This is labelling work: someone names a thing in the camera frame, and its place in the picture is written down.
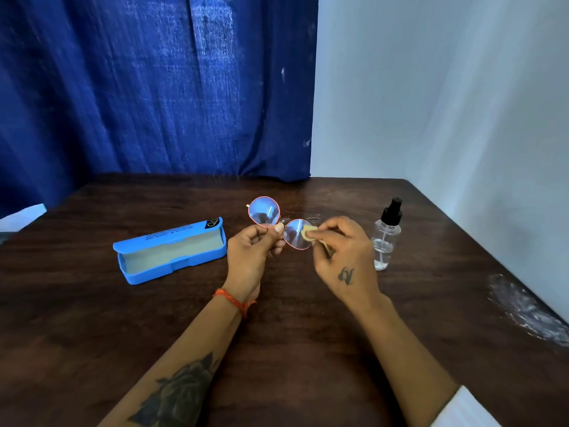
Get person's left hand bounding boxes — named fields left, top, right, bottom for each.
left=222, top=222, right=287, bottom=305

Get person's right hand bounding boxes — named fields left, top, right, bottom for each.
left=305, top=216, right=381, bottom=307

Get yellow cleaning cloth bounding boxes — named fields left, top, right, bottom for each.
left=301, top=225, right=335, bottom=258

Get round pink-framed glasses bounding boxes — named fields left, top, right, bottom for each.
left=246, top=196, right=324, bottom=251

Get person's left forearm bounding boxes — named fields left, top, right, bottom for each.
left=99, top=291, right=255, bottom=427

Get person's right forearm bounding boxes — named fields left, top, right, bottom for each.
left=349, top=292, right=459, bottom=427

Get clear spray bottle black cap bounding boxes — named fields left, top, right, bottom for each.
left=370, top=197, right=403, bottom=271

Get orange thread wristband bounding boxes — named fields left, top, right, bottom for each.
left=212, top=288, right=257, bottom=319

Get open blue glasses case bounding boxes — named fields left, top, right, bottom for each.
left=112, top=217, right=228, bottom=286

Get blue curtain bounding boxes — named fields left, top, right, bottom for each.
left=0, top=0, right=319, bottom=218

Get white paper sheet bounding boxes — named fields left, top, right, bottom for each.
left=0, top=203, right=47, bottom=234

